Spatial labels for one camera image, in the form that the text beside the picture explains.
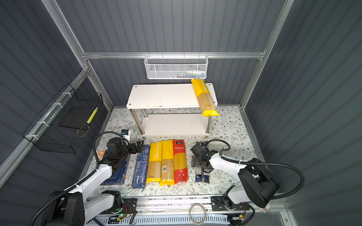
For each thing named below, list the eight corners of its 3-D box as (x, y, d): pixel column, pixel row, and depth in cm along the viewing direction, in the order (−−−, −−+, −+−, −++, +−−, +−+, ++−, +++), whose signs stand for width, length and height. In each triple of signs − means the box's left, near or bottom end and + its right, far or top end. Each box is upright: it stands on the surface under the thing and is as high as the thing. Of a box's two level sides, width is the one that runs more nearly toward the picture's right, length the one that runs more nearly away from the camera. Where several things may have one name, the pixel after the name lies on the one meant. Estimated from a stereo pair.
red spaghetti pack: (174, 183, 83) (174, 181, 80) (173, 142, 100) (172, 140, 98) (188, 182, 83) (188, 180, 81) (184, 142, 101) (184, 139, 98)
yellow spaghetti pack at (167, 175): (160, 185, 82) (159, 184, 80) (162, 142, 101) (162, 140, 98) (174, 184, 82) (173, 183, 80) (174, 141, 101) (173, 139, 98)
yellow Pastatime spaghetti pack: (146, 183, 83) (145, 181, 81) (151, 144, 100) (150, 142, 98) (160, 182, 83) (160, 180, 81) (162, 143, 100) (162, 141, 98)
